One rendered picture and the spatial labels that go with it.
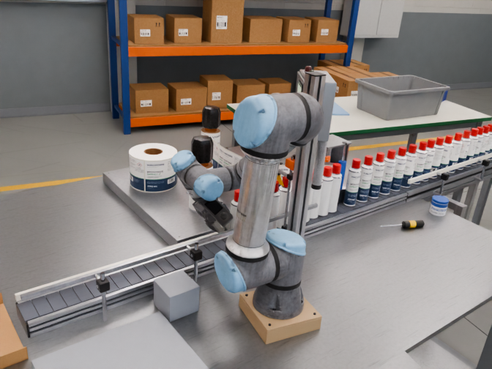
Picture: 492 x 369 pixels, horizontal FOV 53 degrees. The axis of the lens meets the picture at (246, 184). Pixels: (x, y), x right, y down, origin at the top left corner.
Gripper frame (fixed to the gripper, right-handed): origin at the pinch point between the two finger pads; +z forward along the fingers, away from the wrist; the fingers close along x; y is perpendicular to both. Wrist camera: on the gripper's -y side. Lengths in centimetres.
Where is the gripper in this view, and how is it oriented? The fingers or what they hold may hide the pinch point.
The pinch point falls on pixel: (226, 232)
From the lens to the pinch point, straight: 172.7
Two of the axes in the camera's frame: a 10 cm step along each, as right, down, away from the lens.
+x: -7.3, 6.3, -2.8
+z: 3.4, 6.8, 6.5
